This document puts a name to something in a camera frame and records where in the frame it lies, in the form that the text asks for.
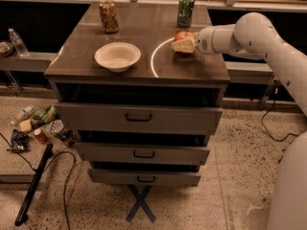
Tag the dark blue snack bag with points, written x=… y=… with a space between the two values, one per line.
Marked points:
x=19 y=141

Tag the middle drawer with handle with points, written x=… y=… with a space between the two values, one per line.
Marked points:
x=142 y=154

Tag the dark crumpled snack wrapper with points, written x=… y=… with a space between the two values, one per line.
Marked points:
x=68 y=137

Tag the drawer with handle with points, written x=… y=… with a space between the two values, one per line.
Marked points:
x=142 y=154
x=140 y=119
x=173 y=179

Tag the red apple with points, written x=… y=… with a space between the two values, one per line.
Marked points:
x=184 y=34

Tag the green chip bag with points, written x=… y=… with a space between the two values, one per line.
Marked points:
x=43 y=116

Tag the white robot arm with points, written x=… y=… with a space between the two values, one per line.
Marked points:
x=254 y=36

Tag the bowl on left shelf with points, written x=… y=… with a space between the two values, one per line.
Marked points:
x=6 y=49

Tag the small red can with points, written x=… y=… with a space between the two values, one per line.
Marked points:
x=40 y=136

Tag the clear plastic water bottle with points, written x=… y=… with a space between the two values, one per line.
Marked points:
x=18 y=43

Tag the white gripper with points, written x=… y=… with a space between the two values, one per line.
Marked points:
x=204 y=41

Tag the white patterned snack bag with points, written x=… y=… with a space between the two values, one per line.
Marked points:
x=55 y=127

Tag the black stand leg left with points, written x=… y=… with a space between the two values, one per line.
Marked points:
x=22 y=214

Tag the grey drawer cabinet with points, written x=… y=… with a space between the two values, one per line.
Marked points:
x=160 y=77

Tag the green soda can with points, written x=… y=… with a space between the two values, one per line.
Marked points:
x=185 y=12

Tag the white paper bowl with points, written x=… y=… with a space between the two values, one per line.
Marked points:
x=118 y=56

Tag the orange patterned soda can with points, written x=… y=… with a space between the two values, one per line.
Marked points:
x=108 y=16

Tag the top drawer with handle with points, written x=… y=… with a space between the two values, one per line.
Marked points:
x=140 y=119

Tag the bottom drawer with handle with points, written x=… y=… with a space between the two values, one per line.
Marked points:
x=173 y=179

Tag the plastic bottle lying on floor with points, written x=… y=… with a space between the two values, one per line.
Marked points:
x=23 y=115

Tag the yellow sponge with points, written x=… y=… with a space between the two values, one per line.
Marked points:
x=25 y=126

